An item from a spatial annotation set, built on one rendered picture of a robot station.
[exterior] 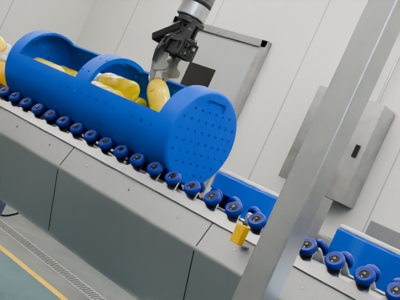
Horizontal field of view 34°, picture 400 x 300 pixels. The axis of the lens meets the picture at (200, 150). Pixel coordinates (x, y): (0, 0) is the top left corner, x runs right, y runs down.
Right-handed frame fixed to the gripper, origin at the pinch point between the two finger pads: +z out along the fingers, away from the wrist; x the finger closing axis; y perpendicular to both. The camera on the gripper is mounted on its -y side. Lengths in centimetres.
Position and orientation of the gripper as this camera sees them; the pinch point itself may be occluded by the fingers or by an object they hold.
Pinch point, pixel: (156, 78)
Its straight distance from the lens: 199.4
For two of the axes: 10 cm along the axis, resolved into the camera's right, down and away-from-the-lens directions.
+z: -4.3, 9.0, -0.2
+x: 5.8, 2.9, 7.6
